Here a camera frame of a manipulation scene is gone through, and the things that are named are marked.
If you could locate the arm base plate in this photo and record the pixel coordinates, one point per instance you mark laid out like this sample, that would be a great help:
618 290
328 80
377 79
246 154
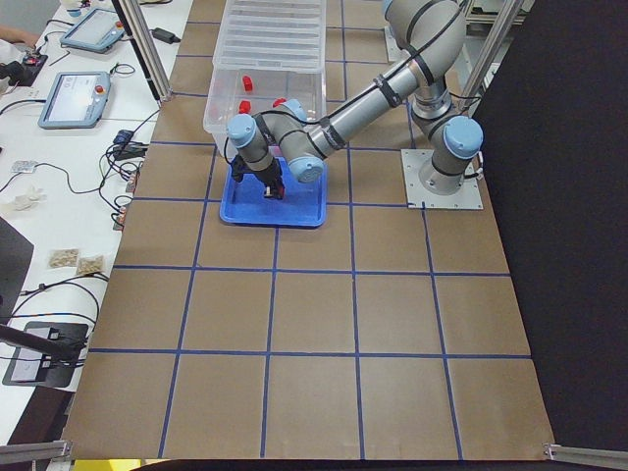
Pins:
426 188

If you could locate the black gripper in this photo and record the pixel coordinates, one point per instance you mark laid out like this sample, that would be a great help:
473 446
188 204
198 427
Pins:
271 176

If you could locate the aluminium corner profile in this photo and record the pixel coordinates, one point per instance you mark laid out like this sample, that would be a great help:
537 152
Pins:
591 456
32 452

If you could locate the aluminium frame post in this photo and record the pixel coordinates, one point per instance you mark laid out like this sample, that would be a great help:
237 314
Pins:
500 28
136 28

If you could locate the white crumpled glove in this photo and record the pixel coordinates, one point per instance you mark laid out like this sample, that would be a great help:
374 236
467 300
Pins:
22 202

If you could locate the blue plastic tray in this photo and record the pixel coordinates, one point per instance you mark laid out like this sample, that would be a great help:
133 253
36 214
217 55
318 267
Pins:
304 204

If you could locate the clear plastic box lid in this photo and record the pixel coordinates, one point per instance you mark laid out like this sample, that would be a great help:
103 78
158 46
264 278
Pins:
284 36

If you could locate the black connector box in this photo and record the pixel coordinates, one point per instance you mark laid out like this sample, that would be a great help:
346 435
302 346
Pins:
123 137

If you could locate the black stand base plate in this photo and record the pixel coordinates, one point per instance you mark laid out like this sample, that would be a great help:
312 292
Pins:
46 354

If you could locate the small parts bag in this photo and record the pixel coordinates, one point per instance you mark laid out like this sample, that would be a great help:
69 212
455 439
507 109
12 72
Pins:
90 265
63 258

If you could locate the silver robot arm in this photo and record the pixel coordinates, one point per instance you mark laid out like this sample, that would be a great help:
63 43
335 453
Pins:
430 36

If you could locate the clear plastic storage box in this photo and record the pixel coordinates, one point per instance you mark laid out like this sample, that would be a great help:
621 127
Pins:
226 91

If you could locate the black power adapter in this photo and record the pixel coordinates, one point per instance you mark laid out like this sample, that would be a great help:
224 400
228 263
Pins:
165 35

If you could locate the teach pendant tablet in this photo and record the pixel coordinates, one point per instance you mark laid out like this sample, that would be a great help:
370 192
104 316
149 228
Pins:
76 101
96 32

